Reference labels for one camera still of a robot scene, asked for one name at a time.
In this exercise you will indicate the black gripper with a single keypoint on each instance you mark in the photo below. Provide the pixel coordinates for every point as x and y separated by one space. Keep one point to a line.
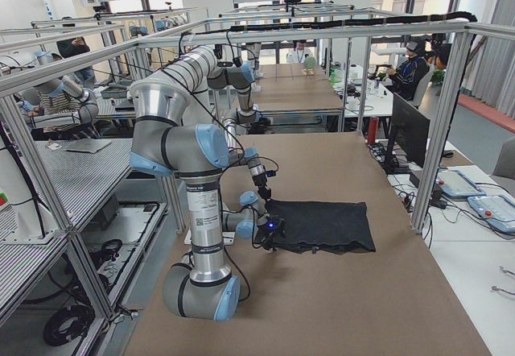
264 192
274 231

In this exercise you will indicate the black graphic t-shirt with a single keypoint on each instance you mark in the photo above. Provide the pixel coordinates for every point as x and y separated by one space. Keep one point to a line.
330 226

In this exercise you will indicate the red thermos bottle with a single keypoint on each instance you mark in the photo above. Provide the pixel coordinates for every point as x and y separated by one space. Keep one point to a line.
372 130

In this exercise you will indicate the black huawei monitor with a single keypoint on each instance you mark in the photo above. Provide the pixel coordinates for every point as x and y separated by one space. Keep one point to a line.
409 130

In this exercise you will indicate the person in dark jacket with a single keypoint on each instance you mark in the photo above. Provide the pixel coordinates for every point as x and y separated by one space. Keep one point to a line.
405 78

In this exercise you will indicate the grey slatted work table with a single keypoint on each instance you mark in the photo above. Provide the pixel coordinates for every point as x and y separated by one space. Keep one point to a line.
82 182

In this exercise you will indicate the silver closed laptop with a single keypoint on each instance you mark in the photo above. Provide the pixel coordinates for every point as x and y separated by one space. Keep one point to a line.
91 146

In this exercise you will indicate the emergency stop pendant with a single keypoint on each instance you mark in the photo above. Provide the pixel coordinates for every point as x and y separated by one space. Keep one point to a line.
455 184

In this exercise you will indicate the person in plaid shirt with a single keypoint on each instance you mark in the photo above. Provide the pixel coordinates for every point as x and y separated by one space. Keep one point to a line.
66 111

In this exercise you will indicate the aluminium frame post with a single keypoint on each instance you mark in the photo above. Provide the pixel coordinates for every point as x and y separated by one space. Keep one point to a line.
441 125

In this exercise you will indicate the aluminium cage frame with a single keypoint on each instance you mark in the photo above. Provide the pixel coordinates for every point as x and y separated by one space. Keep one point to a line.
24 278

